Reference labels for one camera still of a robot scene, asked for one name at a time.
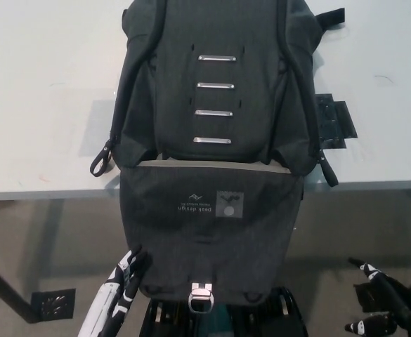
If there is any black table leg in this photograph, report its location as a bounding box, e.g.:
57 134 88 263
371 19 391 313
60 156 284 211
0 252 40 326

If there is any black tape patch on table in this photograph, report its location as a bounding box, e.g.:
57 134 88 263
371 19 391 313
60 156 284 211
313 93 359 150

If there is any dark grey flap backpack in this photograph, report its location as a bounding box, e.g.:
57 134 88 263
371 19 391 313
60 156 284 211
89 0 346 314

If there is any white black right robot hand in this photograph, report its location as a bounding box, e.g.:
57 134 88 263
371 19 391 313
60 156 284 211
345 257 411 337

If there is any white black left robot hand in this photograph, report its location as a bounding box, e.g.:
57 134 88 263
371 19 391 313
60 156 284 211
77 245 152 337

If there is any black patterned floor patch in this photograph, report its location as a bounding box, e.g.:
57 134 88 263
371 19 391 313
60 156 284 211
30 288 77 322

